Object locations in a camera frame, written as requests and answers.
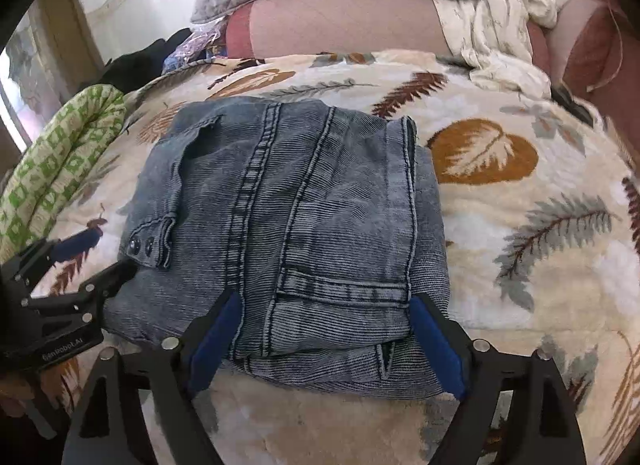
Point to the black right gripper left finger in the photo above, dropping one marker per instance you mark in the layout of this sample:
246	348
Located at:
108	426

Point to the crumpled cream floral cloth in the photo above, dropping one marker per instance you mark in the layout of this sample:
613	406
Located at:
491	36

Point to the green white checkered blanket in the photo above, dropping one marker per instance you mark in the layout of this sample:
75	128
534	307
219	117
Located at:
53	168

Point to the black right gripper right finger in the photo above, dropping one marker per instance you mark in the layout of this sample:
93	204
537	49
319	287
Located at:
541	427

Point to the grey-blue denim pants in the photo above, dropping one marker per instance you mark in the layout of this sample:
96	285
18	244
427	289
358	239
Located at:
324	222

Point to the leaf-pattern cream blanket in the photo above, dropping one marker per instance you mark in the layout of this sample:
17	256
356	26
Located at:
541	217

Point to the purple plastic bag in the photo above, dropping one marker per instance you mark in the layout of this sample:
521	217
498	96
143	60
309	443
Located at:
204	41

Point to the black clothing pile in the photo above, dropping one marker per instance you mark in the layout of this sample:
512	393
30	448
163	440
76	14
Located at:
134	70

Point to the person's left hand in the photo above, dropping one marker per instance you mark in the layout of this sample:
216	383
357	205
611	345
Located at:
15	390

